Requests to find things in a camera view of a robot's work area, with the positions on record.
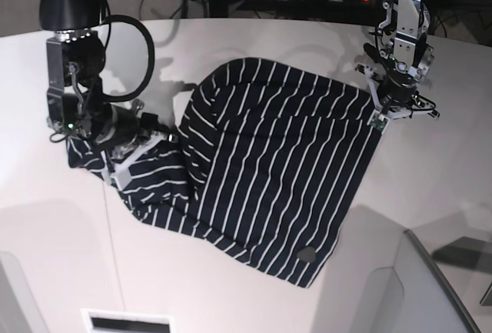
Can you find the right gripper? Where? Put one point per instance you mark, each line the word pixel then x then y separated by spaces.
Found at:
pixel 115 131

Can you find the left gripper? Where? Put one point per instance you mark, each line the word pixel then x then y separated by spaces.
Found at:
pixel 394 94

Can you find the navy white striped t-shirt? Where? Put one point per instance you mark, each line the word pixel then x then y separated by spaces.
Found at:
pixel 267 163

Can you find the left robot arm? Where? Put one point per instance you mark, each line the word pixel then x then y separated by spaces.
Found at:
pixel 400 47

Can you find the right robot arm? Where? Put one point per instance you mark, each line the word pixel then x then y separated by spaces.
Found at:
pixel 76 57

